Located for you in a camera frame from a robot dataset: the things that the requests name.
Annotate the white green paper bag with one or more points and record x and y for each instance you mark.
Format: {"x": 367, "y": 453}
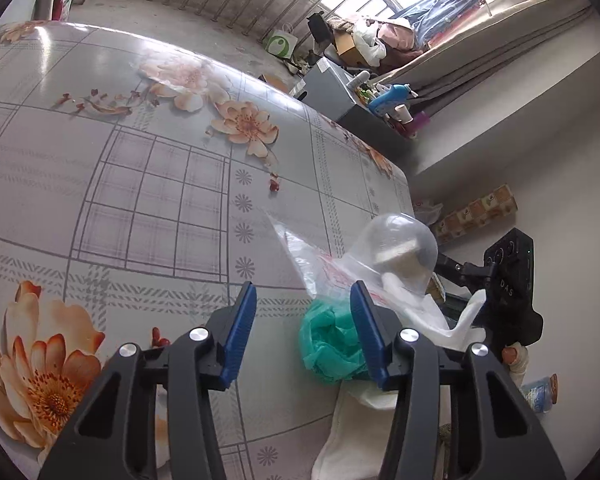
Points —
{"x": 281, "y": 44}

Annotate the purple cup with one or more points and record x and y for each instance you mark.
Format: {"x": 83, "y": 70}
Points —
{"x": 420, "y": 120}

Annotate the blue detergent bottle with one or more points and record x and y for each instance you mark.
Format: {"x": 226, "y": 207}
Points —
{"x": 385, "y": 103}

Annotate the clear plastic bowl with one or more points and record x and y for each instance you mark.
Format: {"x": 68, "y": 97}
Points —
{"x": 396, "y": 244}

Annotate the grey curtain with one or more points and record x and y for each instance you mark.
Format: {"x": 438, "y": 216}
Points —
{"x": 446, "y": 72}

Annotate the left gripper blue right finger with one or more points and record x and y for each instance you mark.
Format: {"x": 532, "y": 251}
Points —
{"x": 495, "y": 434}

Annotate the grey cabinet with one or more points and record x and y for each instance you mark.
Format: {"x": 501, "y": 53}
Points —
{"x": 324, "y": 89}

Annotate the clear plastic wrapper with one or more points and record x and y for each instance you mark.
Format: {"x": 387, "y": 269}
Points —
{"x": 324, "y": 276}

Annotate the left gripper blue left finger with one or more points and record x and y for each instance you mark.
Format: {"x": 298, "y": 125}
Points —
{"x": 112, "y": 433}

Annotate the floral table cloth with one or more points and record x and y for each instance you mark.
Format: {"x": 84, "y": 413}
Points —
{"x": 138, "y": 183}

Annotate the green plastic bag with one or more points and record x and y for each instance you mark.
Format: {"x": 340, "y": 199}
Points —
{"x": 328, "y": 342}

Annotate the patterned tall box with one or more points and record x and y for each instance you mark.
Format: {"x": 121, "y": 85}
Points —
{"x": 477, "y": 214}

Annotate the white paper towel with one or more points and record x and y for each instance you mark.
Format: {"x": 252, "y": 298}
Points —
{"x": 423, "y": 314}

